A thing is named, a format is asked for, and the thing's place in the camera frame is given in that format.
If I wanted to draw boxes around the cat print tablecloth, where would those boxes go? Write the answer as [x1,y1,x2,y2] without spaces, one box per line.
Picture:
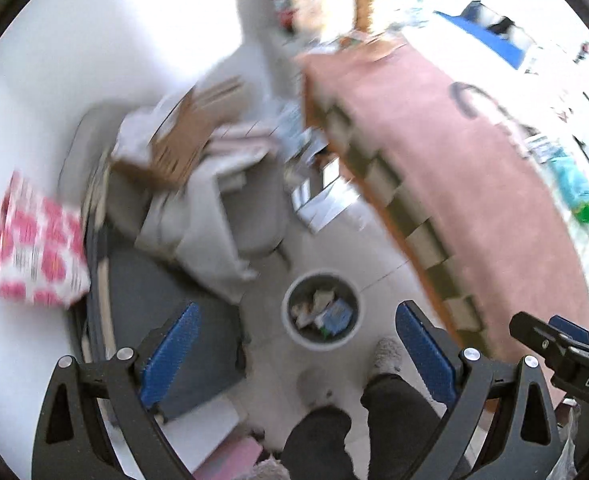
[297,45,589,357]

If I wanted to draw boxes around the white boxes under table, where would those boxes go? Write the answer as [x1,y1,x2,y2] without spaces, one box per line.
[282,104,358,233]

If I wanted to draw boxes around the blue folding mat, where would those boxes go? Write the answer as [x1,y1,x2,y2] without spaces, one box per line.
[433,9,531,69]

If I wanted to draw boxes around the white cloth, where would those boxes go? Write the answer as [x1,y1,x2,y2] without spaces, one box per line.
[110,110,278,282]

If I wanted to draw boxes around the grey round trash bin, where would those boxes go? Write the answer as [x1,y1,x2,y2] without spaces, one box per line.
[281,270,362,351]

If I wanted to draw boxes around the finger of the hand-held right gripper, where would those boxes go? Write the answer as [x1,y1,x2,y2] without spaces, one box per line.
[549,315,589,356]
[509,312,573,368]

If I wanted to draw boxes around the pink board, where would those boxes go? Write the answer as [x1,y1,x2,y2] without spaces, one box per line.
[193,434,268,480]

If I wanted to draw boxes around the grey chair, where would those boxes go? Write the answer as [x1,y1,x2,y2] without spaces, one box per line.
[58,102,289,263]

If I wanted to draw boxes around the pink white patterned packet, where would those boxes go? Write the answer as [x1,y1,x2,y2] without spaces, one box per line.
[0,170,93,309]

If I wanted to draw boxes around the brown cardboard piece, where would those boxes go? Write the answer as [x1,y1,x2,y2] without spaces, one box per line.
[111,77,248,194]

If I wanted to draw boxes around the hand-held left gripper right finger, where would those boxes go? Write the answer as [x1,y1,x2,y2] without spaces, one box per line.
[396,300,561,480]

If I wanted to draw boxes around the grey fuzzy slipper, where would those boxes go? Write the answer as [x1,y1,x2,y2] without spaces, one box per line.
[373,337,404,377]
[296,367,334,407]

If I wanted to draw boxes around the person's black trousers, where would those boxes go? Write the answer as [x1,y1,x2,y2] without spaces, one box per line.
[283,374,458,480]

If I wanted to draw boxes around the blue star print packet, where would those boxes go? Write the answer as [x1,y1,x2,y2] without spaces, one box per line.
[321,299,354,334]

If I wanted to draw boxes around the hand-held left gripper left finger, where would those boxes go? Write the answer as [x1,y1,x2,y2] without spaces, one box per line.
[32,301,202,480]

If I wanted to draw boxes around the dark grey pad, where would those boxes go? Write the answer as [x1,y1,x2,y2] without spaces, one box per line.
[84,246,246,421]

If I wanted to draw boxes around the teal green plastic bag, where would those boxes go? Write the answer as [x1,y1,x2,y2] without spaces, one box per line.
[546,154,589,227]

